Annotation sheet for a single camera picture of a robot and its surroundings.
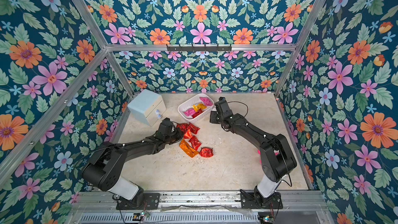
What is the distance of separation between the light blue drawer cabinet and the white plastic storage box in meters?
0.14

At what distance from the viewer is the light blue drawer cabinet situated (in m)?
0.94

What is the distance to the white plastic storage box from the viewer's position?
102 centimetres
